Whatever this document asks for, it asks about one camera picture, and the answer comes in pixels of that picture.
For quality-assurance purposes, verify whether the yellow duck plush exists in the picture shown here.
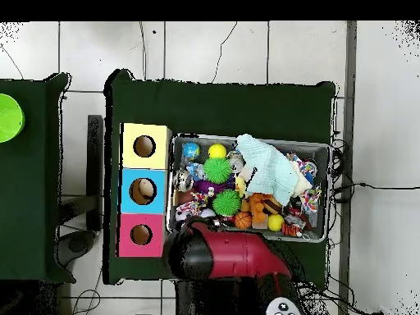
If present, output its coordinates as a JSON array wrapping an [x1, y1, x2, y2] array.
[[234, 175, 250, 199]]

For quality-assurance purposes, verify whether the wooden three-hole box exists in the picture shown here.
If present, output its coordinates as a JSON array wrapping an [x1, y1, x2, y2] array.
[[117, 122, 172, 258]]

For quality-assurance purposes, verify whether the shallow mesh bin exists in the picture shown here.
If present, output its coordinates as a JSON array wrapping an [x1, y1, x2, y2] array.
[[166, 132, 331, 244]]

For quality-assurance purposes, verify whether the green spiky ball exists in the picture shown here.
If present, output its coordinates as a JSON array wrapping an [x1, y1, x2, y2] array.
[[203, 157, 233, 185], [212, 189, 242, 217]]

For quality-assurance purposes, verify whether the yellow ball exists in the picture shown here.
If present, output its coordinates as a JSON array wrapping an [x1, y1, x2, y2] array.
[[267, 213, 285, 232], [208, 143, 228, 160]]

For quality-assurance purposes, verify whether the blue globe ball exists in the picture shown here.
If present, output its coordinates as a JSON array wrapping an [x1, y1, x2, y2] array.
[[181, 141, 201, 161]]

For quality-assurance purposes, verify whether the small orange basketball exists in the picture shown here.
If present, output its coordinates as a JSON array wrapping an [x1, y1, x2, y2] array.
[[234, 211, 253, 230]]

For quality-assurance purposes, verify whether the mint waffle cloth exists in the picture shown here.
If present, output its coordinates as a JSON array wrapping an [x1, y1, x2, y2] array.
[[235, 133, 298, 207]]

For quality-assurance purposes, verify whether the cream cloth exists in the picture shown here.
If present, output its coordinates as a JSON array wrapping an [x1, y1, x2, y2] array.
[[290, 160, 313, 199]]

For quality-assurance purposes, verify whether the tiger plush toy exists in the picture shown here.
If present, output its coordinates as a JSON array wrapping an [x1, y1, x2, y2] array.
[[281, 222, 303, 238]]

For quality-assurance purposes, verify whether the black flat panel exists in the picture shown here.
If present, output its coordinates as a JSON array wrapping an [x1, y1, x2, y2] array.
[[86, 114, 104, 231]]

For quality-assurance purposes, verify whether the grey stand base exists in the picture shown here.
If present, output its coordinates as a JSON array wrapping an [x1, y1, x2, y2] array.
[[57, 229, 98, 267]]

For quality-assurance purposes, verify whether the dark green side tablecloth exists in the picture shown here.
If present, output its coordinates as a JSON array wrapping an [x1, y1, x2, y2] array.
[[0, 72, 76, 285]]

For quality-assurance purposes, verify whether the lime green bowl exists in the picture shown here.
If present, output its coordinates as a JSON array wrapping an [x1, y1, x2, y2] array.
[[0, 93, 26, 144]]

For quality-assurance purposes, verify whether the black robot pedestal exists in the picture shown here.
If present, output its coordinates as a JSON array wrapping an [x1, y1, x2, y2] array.
[[175, 280, 263, 315]]

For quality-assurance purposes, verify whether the black power cable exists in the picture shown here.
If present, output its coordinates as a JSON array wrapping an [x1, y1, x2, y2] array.
[[331, 182, 420, 191]]

